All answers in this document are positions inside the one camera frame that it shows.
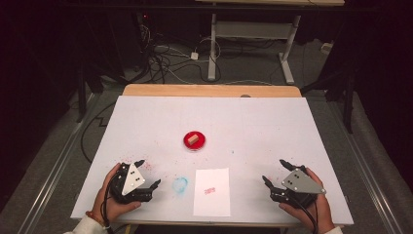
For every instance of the metal floor rail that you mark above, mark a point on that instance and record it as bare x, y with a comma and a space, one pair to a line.
367, 169
55, 169

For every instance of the white paper sheet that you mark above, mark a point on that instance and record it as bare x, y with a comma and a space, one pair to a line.
211, 201

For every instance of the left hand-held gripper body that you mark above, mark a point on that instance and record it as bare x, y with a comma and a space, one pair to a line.
133, 180

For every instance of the wooden table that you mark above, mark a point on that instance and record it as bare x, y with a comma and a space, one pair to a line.
211, 90

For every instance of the white power adapter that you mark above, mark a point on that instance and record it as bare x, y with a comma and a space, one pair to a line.
194, 56

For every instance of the black stand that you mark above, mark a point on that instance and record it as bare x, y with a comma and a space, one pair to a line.
81, 94

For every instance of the white power strip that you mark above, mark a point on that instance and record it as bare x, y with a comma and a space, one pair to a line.
326, 47

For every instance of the small wooden stamp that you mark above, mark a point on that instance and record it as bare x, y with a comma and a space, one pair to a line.
193, 139

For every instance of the round red ink pad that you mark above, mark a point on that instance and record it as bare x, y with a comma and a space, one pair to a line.
199, 143

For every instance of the large white board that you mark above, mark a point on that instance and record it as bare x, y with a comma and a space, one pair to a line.
227, 117

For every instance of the person's left hand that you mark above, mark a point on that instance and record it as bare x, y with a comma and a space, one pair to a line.
117, 209

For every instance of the person's right hand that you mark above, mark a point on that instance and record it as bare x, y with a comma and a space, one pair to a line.
316, 214

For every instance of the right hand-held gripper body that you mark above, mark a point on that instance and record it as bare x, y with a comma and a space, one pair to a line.
302, 183

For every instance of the white metal desk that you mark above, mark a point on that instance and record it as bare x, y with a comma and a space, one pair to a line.
253, 30

